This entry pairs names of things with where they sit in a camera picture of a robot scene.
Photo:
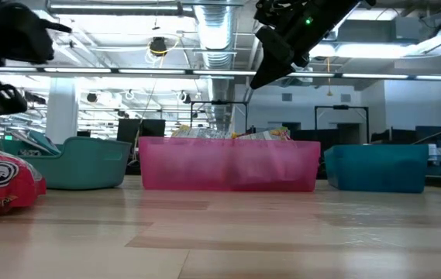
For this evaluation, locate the blue white ramen packet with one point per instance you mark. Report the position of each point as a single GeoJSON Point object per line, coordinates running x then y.
{"type": "Point", "coordinates": [200, 132]}

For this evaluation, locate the black desk monitor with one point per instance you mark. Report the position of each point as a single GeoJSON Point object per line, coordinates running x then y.
{"type": "Point", "coordinates": [431, 133]}

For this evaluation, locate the black round ceiling speaker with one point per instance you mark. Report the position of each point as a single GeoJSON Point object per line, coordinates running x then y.
{"type": "Point", "coordinates": [92, 97]}

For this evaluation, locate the silver spiral ventilation duct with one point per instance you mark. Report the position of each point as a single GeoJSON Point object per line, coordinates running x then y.
{"type": "Point", "coordinates": [216, 31]}

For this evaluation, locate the pink plastic tray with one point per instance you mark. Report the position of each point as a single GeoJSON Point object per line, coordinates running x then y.
{"type": "Point", "coordinates": [228, 164]}

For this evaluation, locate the grey wall vent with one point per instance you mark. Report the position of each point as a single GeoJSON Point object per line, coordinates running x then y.
{"type": "Point", "coordinates": [287, 97]}

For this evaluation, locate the teal green plastic bin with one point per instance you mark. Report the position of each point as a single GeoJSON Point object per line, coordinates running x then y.
{"type": "Point", "coordinates": [84, 162]}

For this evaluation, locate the black rectangular stand frame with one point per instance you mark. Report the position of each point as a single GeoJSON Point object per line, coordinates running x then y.
{"type": "Point", "coordinates": [340, 107]}

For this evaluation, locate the black ceiling dome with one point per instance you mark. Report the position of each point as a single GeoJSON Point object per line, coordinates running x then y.
{"type": "Point", "coordinates": [158, 46]}

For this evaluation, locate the green exit sign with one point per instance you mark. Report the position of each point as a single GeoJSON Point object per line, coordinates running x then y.
{"type": "Point", "coordinates": [8, 137]}

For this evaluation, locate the blue rectangular plastic bin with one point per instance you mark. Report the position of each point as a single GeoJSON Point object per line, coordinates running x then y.
{"type": "Point", "coordinates": [375, 168]}

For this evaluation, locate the black ceiling spotlight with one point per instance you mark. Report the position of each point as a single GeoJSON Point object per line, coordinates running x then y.
{"type": "Point", "coordinates": [36, 98]}

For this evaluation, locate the long ceiling light rail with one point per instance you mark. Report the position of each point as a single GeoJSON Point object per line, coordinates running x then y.
{"type": "Point", "coordinates": [127, 70]}

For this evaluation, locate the shiny metal spoon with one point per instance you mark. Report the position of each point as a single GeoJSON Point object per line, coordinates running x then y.
{"type": "Point", "coordinates": [22, 136]}

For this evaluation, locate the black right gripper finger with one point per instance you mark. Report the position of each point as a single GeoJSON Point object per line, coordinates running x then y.
{"type": "Point", "coordinates": [272, 62]}

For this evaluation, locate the white pillar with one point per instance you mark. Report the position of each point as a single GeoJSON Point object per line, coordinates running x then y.
{"type": "Point", "coordinates": [61, 116]}

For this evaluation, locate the black computer monitor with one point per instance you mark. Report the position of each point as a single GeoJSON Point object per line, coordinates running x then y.
{"type": "Point", "coordinates": [153, 128]}
{"type": "Point", "coordinates": [127, 129]}

